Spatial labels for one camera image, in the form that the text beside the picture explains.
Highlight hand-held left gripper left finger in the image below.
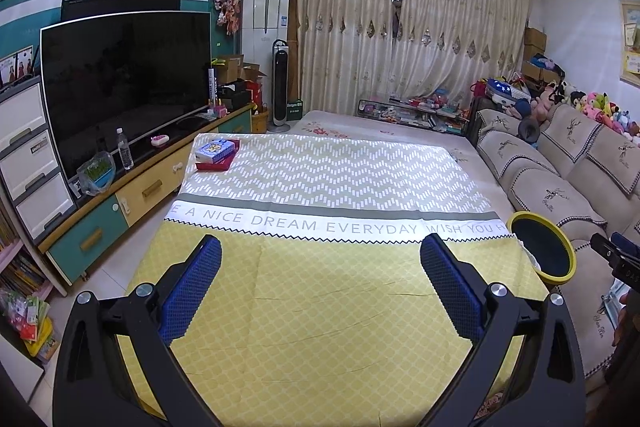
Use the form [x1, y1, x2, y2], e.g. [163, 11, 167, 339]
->
[52, 234, 223, 427]

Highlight blue star card box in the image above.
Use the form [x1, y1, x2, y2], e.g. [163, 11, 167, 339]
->
[195, 139, 236, 164]

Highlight white plastic drawer unit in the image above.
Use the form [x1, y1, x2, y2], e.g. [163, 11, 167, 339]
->
[0, 74, 77, 244]

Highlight brown cardboard boxes by wall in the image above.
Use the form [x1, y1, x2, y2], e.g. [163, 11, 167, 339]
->
[522, 27, 548, 68]

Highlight clear water bottle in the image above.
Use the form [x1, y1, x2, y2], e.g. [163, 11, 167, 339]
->
[116, 127, 135, 171]

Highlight colourful packets on floor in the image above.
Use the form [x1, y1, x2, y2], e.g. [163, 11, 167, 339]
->
[0, 289, 62, 364]

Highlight hanging flower decoration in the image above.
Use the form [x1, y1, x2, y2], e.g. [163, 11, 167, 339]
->
[212, 0, 244, 36]

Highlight black flat monitor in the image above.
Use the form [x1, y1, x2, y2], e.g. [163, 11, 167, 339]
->
[60, 0, 182, 24]

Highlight beige embroidered sofa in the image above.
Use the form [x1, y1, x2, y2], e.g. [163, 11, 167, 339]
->
[470, 102, 640, 388]

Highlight beige embroidered curtain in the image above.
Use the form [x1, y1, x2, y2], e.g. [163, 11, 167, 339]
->
[290, 0, 401, 115]
[395, 0, 533, 105]

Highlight framed family photos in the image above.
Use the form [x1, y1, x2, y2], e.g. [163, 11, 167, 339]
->
[0, 47, 36, 88]

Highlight yellow grey printed tablecloth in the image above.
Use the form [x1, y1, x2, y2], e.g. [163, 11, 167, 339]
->
[117, 133, 551, 427]

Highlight bookshelf with books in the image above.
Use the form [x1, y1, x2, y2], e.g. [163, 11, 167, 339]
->
[0, 202, 56, 303]

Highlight yellow teal television cabinet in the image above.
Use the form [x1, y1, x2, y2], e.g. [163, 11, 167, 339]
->
[37, 102, 257, 293]

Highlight white standing air conditioner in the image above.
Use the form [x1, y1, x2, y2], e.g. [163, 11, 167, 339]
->
[241, 0, 292, 108]

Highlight framed wall picture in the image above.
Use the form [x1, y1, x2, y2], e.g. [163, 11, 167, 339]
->
[619, 0, 640, 85]

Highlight red flat box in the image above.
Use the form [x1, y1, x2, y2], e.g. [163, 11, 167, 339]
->
[196, 152, 235, 171]

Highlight pile of stuffed toys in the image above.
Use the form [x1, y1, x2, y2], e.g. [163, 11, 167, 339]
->
[470, 57, 640, 145]

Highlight low glass table with clutter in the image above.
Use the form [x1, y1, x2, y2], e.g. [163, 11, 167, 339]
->
[356, 89, 473, 135]

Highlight stack of cardboard boxes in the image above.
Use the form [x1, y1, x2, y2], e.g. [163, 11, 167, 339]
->
[211, 54, 268, 108]

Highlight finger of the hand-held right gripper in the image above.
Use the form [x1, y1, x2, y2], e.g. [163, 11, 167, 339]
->
[612, 233, 640, 259]
[590, 233, 633, 278]

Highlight black tower fan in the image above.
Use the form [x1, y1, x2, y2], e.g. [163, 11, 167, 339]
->
[270, 39, 291, 132]

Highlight large black curved television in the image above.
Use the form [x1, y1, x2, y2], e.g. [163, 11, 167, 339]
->
[40, 11, 213, 178]

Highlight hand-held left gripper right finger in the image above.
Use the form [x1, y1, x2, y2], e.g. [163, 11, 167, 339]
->
[420, 233, 586, 427]

